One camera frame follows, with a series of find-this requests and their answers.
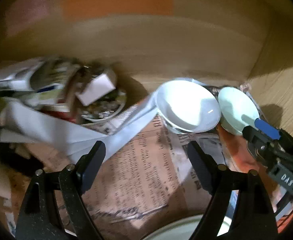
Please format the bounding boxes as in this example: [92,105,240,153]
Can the mint green small bowl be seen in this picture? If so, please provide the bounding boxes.
[218,87,260,135]

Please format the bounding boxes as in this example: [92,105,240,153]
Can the mint green plate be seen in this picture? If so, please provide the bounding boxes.
[141,214,233,240]

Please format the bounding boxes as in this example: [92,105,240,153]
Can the white deep bowl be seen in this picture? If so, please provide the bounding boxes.
[154,79,221,134]

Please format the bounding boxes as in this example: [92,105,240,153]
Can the newspaper print table mat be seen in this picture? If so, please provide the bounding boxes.
[9,104,287,238]

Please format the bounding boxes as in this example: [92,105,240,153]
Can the small bowl of trinkets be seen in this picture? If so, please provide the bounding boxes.
[81,88,127,123]

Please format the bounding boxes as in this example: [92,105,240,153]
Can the white paper sheets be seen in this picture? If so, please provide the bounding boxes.
[0,93,158,162]

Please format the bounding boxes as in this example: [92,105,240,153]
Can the white card box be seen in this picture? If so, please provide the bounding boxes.
[76,74,117,106]

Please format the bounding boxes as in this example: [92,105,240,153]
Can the stack of magazines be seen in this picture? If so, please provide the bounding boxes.
[0,56,83,109]

